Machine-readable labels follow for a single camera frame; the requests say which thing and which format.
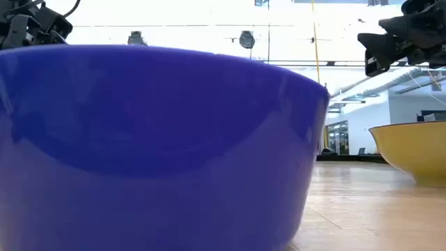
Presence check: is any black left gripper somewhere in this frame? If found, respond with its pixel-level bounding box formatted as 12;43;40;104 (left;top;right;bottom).
0;0;73;50

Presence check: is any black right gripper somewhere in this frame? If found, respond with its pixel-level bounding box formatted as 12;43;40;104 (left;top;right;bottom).
357;1;446;77

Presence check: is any pear-patterned yellow bowl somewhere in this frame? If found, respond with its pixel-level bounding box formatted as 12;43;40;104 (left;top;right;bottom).
368;120;446;188

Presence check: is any blue plastic mini bowl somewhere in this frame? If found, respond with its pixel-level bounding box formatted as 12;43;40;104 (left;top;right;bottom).
0;44;331;251

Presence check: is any glass door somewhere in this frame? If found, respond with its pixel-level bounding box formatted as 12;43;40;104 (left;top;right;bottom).
326;120;350;156

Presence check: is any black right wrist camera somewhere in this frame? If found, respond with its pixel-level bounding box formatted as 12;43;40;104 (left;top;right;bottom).
401;0;436;15

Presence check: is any yellow hanging cable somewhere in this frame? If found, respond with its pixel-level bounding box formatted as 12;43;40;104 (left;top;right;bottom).
311;0;329;149

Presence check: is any black aluminium table frame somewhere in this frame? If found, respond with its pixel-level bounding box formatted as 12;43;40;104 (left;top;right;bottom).
316;154;388;164

